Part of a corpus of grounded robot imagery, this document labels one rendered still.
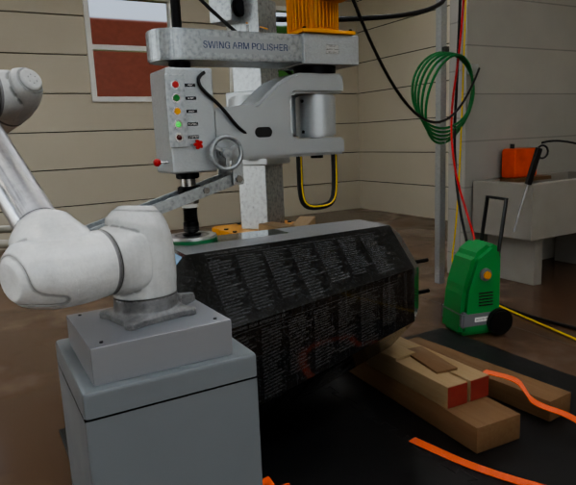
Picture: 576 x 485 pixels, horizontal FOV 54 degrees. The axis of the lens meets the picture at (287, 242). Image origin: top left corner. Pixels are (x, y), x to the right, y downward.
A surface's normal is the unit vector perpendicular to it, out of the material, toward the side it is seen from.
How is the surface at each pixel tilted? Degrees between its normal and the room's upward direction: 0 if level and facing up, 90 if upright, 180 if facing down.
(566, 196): 90
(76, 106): 90
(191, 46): 90
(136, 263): 89
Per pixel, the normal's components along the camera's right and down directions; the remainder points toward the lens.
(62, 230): 0.41, -0.71
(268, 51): 0.50, 0.14
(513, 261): -0.87, 0.12
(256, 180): -0.51, 0.18
